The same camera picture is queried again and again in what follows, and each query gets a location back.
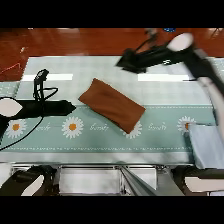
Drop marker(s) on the brown garment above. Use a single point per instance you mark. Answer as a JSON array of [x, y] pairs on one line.
[[113, 105]]

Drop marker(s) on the light blue garment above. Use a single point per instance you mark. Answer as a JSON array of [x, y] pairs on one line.
[[206, 146]]

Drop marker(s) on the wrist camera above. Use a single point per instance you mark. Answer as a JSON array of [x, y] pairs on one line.
[[38, 81], [148, 40]]

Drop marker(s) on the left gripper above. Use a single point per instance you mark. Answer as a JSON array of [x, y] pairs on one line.
[[61, 107]]

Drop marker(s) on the silver frame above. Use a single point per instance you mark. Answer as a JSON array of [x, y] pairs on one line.
[[100, 180]]

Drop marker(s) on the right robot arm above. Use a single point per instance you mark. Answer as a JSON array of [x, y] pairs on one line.
[[200, 66]]

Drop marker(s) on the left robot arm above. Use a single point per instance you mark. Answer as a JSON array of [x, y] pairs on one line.
[[30, 108]]

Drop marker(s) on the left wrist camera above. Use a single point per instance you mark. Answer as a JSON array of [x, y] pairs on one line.
[[38, 81]]

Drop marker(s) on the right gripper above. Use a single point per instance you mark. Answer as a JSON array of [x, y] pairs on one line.
[[133, 61]]

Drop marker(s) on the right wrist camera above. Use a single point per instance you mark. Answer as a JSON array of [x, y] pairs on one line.
[[148, 40]]

